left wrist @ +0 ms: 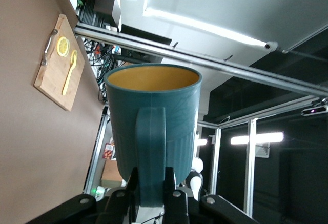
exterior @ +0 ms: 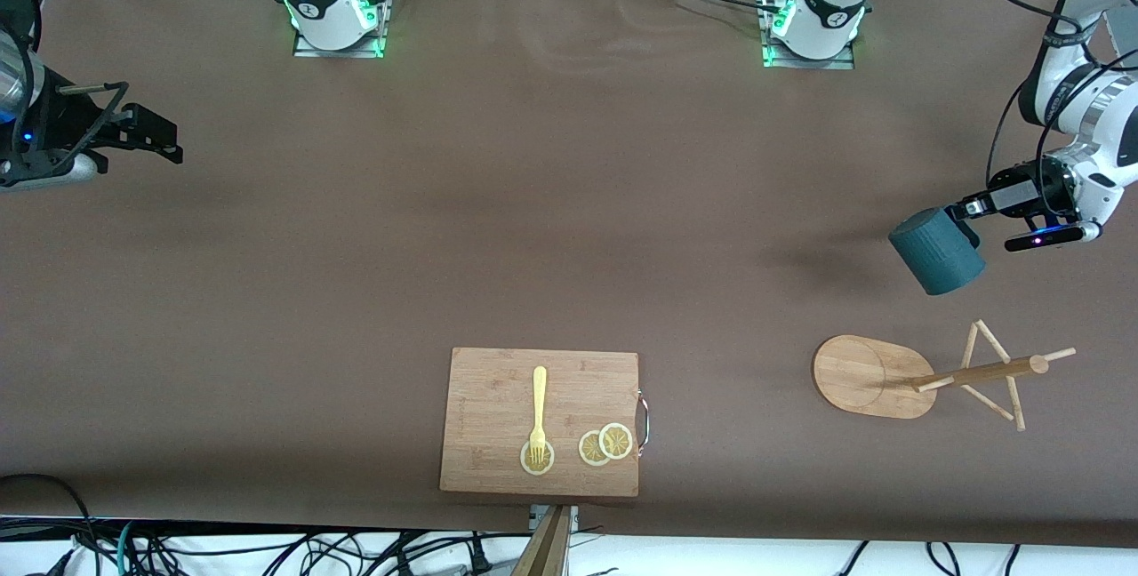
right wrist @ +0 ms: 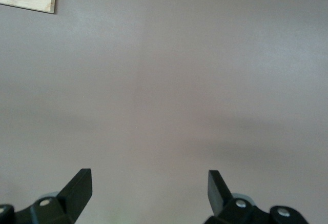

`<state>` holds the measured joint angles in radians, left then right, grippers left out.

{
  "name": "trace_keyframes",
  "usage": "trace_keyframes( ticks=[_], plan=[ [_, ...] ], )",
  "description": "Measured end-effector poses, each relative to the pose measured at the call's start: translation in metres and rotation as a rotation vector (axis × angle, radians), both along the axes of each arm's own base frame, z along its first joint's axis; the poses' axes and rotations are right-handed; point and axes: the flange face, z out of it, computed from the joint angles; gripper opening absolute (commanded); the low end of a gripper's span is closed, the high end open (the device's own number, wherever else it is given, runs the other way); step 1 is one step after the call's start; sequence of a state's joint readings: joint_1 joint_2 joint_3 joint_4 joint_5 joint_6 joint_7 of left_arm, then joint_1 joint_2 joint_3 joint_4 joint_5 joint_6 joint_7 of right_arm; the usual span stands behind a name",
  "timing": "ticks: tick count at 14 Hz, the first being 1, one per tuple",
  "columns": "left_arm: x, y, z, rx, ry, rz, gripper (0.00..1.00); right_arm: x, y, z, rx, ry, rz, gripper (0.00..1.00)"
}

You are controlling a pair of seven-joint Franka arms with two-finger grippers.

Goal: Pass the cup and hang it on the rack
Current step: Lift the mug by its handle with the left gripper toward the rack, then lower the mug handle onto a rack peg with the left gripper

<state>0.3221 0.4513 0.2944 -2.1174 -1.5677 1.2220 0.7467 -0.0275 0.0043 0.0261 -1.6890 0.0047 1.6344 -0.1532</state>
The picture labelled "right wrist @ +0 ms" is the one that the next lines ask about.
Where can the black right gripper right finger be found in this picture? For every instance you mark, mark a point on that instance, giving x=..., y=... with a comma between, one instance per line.
x=230, y=208

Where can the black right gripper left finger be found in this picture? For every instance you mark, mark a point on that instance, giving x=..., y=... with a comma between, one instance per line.
x=64, y=206

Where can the brown table cover sheet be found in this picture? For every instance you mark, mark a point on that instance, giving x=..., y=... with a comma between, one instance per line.
x=164, y=80

